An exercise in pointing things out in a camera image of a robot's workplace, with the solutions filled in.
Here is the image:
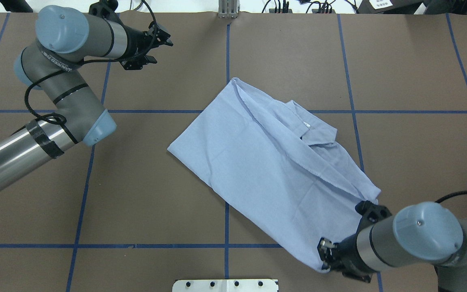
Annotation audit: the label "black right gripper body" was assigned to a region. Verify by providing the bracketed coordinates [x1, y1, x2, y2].
[330, 234, 360, 280]

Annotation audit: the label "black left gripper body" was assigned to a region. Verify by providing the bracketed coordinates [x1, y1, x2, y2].
[126, 25, 159, 61]

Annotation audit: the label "blue striped button shirt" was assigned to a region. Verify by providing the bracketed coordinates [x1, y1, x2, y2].
[167, 78, 381, 273]

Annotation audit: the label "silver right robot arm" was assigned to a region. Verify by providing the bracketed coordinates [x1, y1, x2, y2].
[317, 201, 467, 292]

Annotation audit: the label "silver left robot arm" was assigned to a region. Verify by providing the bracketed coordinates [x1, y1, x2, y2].
[0, 0, 174, 191]

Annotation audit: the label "black box with label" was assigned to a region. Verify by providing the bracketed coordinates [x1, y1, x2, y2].
[356, 0, 423, 15]

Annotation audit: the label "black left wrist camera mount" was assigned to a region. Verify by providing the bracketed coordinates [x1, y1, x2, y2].
[88, 0, 120, 23]

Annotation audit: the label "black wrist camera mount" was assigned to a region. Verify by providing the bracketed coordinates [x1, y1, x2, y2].
[88, 0, 120, 23]
[355, 201, 392, 228]

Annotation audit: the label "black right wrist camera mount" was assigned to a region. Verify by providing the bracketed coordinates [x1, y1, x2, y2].
[355, 201, 392, 228]

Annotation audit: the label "grey aluminium post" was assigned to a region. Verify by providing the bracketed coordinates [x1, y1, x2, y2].
[218, 0, 240, 19]

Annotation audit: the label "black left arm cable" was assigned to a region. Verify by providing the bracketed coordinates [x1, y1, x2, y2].
[24, 0, 157, 144]

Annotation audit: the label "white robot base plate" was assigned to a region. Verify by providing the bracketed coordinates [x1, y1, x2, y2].
[172, 279, 279, 292]

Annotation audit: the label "black cables at table edge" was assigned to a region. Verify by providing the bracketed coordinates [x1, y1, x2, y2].
[261, 0, 359, 14]

